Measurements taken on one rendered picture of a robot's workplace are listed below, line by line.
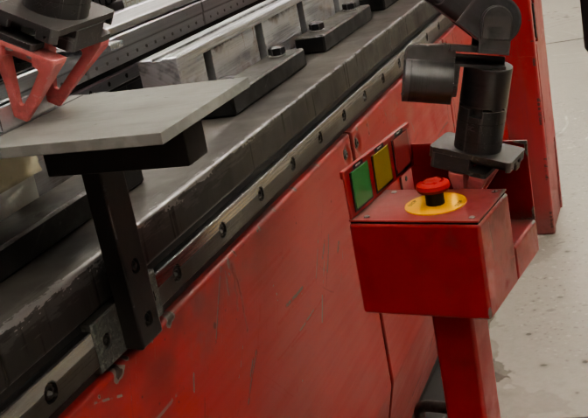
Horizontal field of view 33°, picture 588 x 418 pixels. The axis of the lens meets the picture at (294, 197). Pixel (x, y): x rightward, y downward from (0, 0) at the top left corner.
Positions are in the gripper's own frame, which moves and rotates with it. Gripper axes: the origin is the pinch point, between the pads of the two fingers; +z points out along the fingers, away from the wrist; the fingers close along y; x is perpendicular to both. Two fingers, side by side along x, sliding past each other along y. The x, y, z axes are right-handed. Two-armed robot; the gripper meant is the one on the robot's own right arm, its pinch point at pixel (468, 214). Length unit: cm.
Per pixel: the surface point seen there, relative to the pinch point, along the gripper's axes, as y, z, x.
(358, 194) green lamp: 9.8, -4.9, 12.7
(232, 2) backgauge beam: 76, -4, -69
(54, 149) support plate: 19, -21, 54
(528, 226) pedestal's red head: -7.1, 0.6, -2.5
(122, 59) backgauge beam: 69, -3, -21
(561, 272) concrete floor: 12, 75, -144
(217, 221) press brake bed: 22.4, -2.3, 23.5
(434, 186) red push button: 1.2, -7.5, 11.4
